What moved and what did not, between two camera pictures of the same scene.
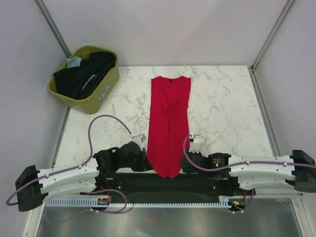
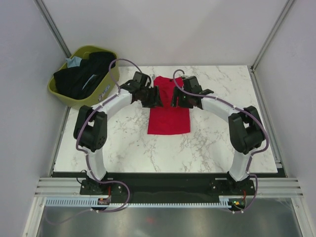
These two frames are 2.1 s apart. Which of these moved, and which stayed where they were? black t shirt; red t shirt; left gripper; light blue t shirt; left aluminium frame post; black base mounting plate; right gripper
Moved: right gripper; left gripper; red t shirt
Stayed: black base mounting plate; black t shirt; light blue t shirt; left aluminium frame post
